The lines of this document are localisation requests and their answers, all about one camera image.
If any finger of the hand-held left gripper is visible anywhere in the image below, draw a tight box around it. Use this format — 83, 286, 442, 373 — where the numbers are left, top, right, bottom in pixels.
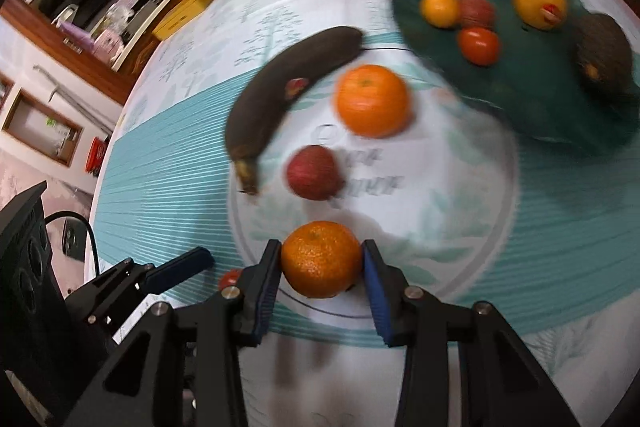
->
65, 246, 216, 343

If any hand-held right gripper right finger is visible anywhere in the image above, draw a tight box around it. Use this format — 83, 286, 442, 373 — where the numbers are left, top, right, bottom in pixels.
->
362, 239, 583, 427

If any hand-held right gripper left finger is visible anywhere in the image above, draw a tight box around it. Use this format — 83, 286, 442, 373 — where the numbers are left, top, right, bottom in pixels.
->
65, 239, 282, 427

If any dark green scalloped plate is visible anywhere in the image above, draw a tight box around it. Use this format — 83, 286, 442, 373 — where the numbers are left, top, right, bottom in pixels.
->
390, 0, 640, 158

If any small tangerine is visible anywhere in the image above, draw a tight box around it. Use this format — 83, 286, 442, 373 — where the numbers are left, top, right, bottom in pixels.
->
419, 0, 461, 29

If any dark avocado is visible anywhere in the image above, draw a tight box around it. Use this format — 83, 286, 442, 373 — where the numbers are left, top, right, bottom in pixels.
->
570, 13, 635, 100

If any tree-printed tablecloth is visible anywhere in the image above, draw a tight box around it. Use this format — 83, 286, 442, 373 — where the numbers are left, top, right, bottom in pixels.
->
90, 0, 640, 427

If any red lidded container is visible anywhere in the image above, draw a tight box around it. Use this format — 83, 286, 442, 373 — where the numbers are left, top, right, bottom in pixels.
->
84, 136, 111, 176

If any overripe dark banana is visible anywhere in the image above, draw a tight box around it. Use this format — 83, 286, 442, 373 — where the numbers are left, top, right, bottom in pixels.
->
225, 26, 364, 196

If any metal pole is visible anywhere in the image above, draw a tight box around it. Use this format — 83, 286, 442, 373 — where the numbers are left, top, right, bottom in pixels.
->
32, 64, 117, 134

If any pink box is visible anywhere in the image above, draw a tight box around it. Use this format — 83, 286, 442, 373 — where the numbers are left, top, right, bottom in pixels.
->
92, 29, 124, 58

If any yellow cardboard box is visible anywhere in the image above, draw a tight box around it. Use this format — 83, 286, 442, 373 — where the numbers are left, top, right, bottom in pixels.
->
152, 0, 217, 40

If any black cable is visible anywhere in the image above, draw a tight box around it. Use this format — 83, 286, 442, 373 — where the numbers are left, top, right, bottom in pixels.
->
44, 210, 102, 280

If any wooden picture frame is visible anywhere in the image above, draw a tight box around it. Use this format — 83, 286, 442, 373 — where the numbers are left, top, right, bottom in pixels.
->
2, 89, 84, 168

